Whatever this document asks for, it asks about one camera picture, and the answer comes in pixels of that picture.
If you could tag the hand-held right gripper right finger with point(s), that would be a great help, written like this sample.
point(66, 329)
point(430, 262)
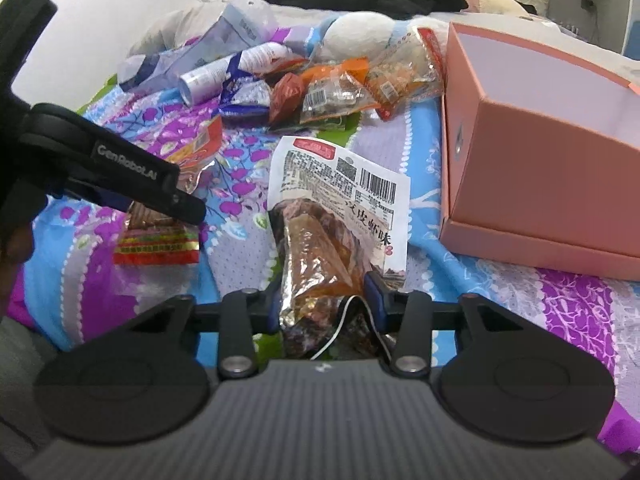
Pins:
point(375, 300)

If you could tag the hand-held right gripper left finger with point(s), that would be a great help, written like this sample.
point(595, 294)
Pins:
point(271, 305)

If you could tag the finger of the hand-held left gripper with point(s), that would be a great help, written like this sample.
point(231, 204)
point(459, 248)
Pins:
point(185, 207)

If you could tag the red yellow snack packet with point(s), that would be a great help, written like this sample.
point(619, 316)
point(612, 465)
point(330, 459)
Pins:
point(155, 247)

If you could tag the clear spicy strip snack packet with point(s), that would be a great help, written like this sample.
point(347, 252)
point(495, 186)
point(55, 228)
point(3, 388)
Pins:
point(330, 240)

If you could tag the blue purple snack packet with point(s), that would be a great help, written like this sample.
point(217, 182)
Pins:
point(245, 95)

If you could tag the orange clear snack packet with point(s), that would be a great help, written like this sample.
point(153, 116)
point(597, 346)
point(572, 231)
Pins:
point(335, 92)

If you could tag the pink cardboard box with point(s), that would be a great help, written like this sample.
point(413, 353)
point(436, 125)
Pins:
point(540, 170)

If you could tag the clear red-edged snack packet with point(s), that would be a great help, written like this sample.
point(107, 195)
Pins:
point(405, 70)

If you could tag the purple floral bedsheet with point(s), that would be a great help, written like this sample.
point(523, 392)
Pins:
point(425, 185)

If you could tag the white cylindrical bottle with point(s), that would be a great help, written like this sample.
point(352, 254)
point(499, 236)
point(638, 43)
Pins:
point(210, 77)

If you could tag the dark red small snack packet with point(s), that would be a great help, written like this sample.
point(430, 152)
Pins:
point(286, 95)

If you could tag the clear plastic bag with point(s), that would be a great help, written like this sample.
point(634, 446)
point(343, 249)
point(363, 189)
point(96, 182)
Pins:
point(220, 30)

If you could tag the white plush toy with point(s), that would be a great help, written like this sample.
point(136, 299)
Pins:
point(360, 35)

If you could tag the beige pillow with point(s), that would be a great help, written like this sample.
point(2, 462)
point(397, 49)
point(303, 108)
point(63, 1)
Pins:
point(495, 0)

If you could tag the grey quilt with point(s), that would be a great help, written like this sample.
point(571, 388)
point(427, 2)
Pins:
point(575, 40)

